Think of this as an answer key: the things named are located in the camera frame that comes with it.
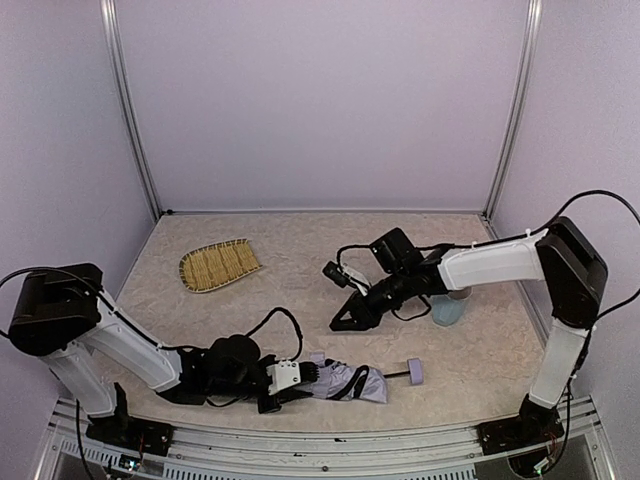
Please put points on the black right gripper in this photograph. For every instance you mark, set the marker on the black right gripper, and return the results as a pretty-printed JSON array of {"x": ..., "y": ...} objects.
[{"x": 364, "y": 305}]

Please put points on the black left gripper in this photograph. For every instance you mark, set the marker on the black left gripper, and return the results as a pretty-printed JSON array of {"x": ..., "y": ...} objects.
[{"x": 304, "y": 380}]

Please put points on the lavender folding umbrella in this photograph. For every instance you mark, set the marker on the lavender folding umbrella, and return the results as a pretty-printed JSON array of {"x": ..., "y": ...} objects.
[{"x": 333, "y": 375}]

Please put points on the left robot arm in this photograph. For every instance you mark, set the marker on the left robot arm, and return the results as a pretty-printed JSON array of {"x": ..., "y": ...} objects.
[{"x": 64, "y": 314}]

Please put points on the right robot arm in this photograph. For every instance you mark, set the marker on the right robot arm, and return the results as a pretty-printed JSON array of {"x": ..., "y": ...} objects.
[{"x": 557, "y": 255}]

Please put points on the light blue mug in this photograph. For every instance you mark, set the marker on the light blue mug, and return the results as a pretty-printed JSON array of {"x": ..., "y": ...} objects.
[{"x": 448, "y": 308}]

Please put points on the woven bamboo tray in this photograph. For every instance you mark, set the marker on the woven bamboo tray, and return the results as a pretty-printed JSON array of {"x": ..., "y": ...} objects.
[{"x": 214, "y": 266}]

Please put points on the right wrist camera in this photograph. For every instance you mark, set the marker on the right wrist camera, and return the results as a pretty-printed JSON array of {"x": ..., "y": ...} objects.
[{"x": 343, "y": 276}]

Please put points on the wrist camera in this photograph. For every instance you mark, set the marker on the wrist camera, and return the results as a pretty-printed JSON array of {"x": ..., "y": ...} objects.
[
  {"x": 287, "y": 374},
  {"x": 343, "y": 276}
]

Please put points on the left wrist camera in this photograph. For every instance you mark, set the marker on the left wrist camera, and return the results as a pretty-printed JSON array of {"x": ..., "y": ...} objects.
[{"x": 287, "y": 374}]

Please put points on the left aluminium corner post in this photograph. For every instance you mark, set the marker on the left aluminium corner post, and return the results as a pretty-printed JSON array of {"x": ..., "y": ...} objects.
[{"x": 108, "y": 10}]

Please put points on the aluminium corner post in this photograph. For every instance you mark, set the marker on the aluminium corner post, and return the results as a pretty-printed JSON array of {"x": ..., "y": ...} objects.
[
  {"x": 517, "y": 107},
  {"x": 108, "y": 10}
]

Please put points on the right aluminium corner post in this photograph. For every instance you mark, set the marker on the right aluminium corner post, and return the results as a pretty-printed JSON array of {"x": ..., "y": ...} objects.
[{"x": 517, "y": 107}]

